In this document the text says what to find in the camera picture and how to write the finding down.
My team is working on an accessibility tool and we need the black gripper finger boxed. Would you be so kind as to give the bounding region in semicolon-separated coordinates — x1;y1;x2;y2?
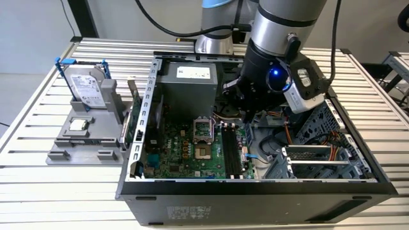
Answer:
221;80;253;124

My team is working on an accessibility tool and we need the black RAM slot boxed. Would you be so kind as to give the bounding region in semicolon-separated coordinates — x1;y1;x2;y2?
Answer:
221;124;231;179
225;124;235;179
229;124;239;179

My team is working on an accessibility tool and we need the black round speaker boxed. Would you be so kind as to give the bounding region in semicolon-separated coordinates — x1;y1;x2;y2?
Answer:
217;103;243;119

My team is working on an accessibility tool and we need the grey power supply unit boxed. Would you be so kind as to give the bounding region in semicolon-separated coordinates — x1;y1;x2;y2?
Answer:
155;61;219;120

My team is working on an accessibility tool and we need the metal socket cover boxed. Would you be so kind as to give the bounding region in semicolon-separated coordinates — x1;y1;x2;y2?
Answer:
191;116;214;144

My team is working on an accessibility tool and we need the CPU socket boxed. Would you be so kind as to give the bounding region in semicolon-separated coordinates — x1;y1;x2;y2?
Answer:
193;143;214;161

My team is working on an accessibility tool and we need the green motherboard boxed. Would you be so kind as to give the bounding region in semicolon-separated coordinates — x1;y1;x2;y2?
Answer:
141;115;255;180

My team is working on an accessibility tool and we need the green graphics card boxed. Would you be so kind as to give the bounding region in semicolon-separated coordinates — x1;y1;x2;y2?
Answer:
120;76;142;149

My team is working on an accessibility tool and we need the metal disk bay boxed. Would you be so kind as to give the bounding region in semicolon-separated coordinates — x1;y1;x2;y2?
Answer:
281;143;351;179

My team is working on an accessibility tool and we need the neighbouring metal table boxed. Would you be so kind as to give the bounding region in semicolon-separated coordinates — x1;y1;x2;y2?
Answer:
377;51;409;106

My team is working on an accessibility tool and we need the grey parts rack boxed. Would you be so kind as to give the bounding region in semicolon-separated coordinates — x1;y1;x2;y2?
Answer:
46;80;134;166

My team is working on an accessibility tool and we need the hard disk in blue carrier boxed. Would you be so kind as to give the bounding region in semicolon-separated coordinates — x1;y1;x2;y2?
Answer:
53;57;110;112

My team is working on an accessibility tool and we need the black open PC case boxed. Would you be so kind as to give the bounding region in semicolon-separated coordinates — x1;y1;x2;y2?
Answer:
114;50;398;227

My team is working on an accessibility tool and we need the silver CPU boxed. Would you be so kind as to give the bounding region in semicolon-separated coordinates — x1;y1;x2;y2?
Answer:
68;119;89;132

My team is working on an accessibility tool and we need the white brown wire bundle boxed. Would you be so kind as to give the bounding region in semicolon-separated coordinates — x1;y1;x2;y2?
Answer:
211;114;243;123

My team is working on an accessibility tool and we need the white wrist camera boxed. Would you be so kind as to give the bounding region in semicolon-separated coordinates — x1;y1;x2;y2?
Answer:
282;58;330;115

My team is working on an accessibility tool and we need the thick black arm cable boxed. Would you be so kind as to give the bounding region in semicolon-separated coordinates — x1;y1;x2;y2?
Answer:
133;0;253;38

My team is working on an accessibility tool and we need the blue black data wire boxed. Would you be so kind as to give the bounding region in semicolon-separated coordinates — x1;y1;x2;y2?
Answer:
243;134;287;165

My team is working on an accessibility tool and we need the red yellow wire bundle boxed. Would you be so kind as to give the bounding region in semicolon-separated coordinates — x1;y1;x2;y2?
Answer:
325;130;345;163

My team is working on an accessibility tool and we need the black hose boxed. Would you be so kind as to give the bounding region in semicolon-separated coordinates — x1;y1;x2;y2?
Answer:
395;7;409;34

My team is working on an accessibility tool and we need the black upright post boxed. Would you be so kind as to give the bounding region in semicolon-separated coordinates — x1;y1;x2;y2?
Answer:
68;0;100;39

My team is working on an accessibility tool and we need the thin black wall cable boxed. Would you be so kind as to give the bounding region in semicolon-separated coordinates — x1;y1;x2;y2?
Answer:
58;0;77;36

